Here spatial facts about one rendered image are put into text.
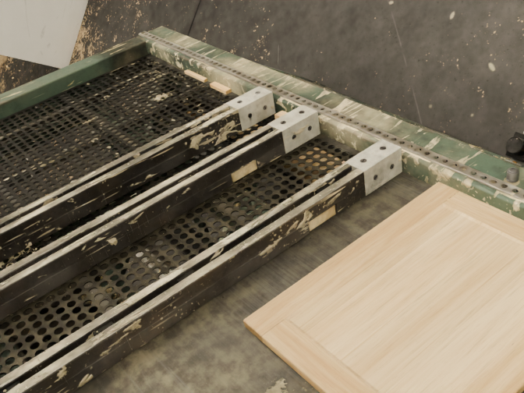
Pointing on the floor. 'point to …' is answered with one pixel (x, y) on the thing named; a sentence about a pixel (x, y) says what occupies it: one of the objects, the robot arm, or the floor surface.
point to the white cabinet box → (40, 30)
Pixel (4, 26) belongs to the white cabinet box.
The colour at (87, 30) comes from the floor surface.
